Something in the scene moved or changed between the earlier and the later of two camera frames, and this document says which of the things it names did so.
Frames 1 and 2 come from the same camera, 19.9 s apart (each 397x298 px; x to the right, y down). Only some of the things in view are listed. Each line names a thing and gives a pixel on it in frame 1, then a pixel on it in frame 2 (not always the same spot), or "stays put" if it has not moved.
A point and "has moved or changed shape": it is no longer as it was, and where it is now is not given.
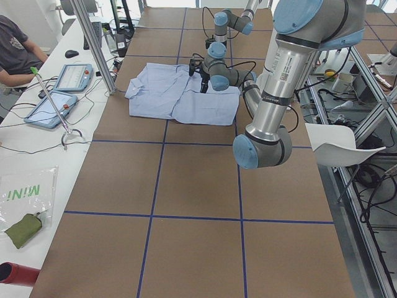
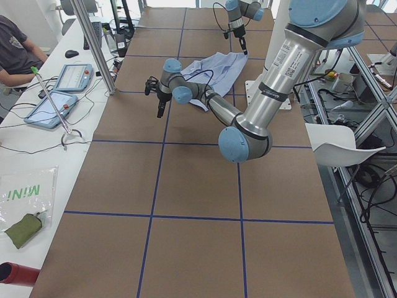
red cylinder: (18, 274) stays put
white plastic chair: (334, 146) stays put
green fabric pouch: (24, 230) stays put
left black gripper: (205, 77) → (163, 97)
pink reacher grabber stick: (68, 131) stays put
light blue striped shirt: (167, 90) has moved or changed shape
